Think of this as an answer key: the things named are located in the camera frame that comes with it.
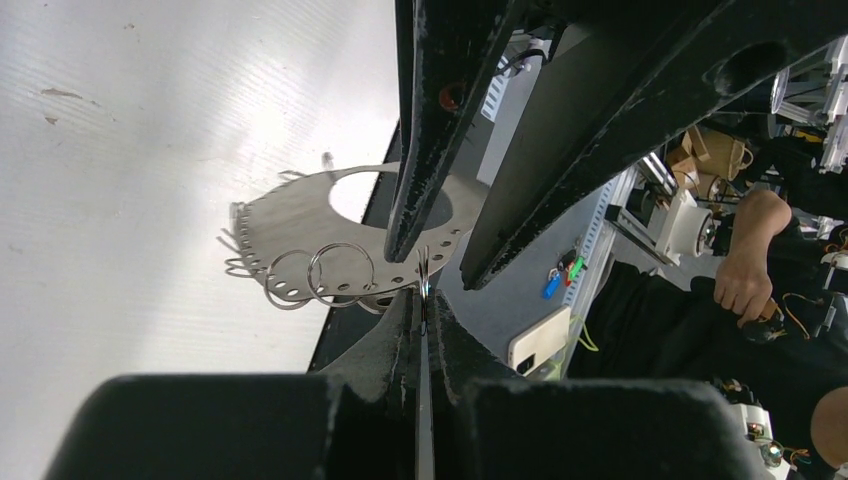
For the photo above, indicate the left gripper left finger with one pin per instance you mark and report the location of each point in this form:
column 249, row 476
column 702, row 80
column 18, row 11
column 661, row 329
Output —
column 350, row 420

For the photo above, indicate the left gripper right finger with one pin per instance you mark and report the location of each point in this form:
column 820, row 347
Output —
column 491, row 423

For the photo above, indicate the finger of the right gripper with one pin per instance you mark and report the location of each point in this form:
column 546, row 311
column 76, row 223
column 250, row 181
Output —
column 628, row 76
column 447, row 53

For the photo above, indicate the person's forearm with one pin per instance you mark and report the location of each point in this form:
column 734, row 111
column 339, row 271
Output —
column 760, row 216

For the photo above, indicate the white smartphone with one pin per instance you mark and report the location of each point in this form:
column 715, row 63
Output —
column 539, row 343

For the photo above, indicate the aluminium profile stand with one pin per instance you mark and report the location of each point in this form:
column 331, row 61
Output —
column 660, row 215

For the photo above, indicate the red and blue key tags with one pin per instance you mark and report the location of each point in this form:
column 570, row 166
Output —
column 567, row 270

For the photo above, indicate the person's hand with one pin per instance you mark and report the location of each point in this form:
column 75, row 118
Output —
column 743, row 286

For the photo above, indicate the right white cable duct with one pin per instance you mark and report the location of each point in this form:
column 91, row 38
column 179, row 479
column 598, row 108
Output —
column 494, row 96

